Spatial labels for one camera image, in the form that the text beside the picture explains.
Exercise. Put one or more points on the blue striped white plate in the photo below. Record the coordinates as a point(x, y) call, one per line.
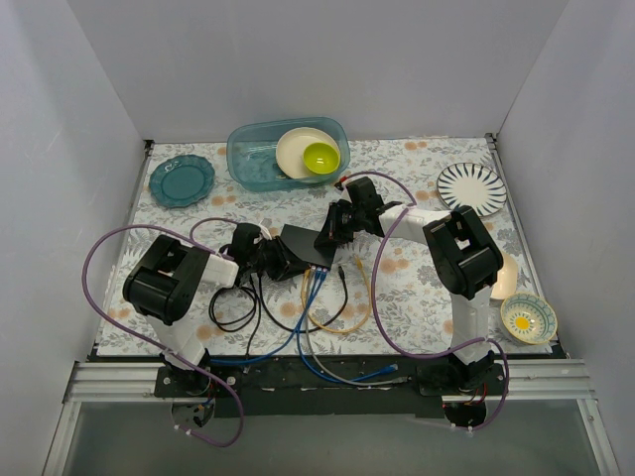
point(473, 185)

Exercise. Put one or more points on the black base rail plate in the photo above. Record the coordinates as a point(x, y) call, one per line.
point(349, 385)

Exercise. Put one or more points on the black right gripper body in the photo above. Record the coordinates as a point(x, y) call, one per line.
point(338, 226)

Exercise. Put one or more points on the cream round plate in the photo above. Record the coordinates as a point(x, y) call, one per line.
point(290, 148)

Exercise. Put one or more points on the teal scalloped plate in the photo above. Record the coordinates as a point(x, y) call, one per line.
point(182, 181)

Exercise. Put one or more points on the green patterned yellow-centre bowl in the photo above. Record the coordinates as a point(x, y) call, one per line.
point(528, 319)

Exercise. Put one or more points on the black network switch box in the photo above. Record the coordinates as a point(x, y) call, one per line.
point(302, 239)

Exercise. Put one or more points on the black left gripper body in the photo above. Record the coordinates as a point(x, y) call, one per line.
point(280, 259)

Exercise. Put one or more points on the lime green bowl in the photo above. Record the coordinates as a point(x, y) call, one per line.
point(321, 158)

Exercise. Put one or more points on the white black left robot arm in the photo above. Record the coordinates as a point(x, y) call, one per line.
point(163, 284)

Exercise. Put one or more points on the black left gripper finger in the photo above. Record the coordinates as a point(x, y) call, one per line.
point(290, 254)
point(284, 271)

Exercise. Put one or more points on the cream square panda dish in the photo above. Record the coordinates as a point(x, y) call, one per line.
point(507, 277)

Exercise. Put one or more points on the aluminium frame rail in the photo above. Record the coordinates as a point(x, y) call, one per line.
point(530, 380)

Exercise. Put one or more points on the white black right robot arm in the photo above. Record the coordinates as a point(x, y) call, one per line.
point(466, 259)

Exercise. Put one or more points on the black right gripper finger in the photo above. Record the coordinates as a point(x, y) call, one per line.
point(345, 230)
point(327, 236)

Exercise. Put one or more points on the blue transparent plastic container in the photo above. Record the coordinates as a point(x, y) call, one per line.
point(251, 154)

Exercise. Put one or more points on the floral patterned table mat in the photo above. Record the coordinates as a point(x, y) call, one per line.
point(413, 305)

